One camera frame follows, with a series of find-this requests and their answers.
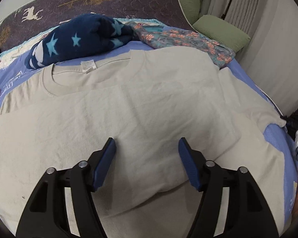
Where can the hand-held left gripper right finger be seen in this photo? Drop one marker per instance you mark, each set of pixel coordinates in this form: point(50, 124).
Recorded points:
point(188, 163)

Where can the navy star print blanket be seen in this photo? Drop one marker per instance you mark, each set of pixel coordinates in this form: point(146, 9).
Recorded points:
point(84, 34)

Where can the blue printed bed sheet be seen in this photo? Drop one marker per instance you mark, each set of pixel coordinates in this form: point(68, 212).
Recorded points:
point(275, 138)

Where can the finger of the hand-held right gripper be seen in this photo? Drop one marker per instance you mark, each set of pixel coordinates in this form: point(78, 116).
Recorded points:
point(286, 120)

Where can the large green pillow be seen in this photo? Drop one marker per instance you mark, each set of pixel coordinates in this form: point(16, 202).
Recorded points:
point(221, 32)

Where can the floral print cloth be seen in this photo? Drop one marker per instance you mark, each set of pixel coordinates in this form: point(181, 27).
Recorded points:
point(188, 39)

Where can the small green pillow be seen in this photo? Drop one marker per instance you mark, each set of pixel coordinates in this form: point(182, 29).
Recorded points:
point(188, 5)

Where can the beige t-shirt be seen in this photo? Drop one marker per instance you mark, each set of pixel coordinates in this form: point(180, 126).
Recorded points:
point(139, 104)

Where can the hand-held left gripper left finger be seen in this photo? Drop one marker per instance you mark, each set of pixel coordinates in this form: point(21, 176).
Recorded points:
point(106, 163)

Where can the purple deer print quilt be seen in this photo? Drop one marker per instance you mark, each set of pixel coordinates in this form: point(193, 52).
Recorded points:
point(89, 2)

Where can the white pleated curtain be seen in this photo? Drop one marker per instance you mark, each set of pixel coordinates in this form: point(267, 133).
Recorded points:
point(263, 10)

